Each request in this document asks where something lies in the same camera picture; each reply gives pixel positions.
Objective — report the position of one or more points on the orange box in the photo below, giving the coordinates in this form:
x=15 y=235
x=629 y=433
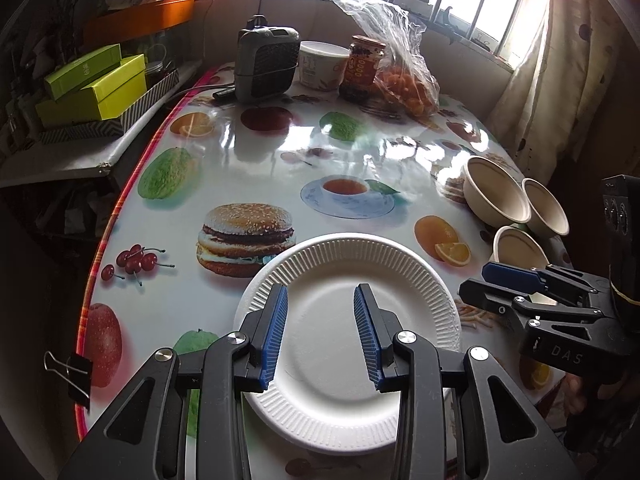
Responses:
x=145 y=17

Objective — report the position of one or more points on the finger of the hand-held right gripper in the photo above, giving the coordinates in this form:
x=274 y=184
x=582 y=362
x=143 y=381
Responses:
x=510 y=274
x=487 y=297

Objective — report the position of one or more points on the red label glass jar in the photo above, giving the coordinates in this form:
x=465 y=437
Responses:
x=361 y=70

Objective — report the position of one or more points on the patterned cream curtain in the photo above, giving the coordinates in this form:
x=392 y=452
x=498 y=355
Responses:
x=560 y=70

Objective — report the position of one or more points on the beige paper bowl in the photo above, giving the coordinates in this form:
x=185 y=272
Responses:
x=547 y=210
x=495 y=195
x=520 y=250

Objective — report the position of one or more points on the grey fan heater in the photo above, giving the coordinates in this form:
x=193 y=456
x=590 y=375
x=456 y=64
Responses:
x=267 y=62

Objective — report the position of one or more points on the pile of oranges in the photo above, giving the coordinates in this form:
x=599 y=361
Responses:
x=407 y=90

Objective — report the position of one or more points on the white paper tub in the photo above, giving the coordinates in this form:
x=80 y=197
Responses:
x=322 y=67

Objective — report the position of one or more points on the clear plastic bag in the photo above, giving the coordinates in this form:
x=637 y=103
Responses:
x=395 y=35

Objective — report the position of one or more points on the striped flat box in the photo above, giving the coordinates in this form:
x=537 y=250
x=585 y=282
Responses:
x=135 y=110

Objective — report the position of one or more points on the black binder clip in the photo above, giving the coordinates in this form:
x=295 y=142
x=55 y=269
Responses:
x=80 y=372

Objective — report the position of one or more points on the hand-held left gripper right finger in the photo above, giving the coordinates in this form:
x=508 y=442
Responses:
x=370 y=340

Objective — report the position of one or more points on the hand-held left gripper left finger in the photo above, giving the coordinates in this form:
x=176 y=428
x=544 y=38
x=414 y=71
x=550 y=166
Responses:
x=272 y=340

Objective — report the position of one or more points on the small green box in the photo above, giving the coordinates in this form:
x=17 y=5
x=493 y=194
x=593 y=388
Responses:
x=82 y=72

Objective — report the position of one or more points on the food print tablecloth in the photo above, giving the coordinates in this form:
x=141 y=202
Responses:
x=240 y=160

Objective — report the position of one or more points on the large green box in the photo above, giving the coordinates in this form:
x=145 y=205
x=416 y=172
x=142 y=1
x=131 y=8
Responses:
x=95 y=100

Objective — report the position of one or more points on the grey shelf board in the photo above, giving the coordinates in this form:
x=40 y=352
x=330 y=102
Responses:
x=60 y=155

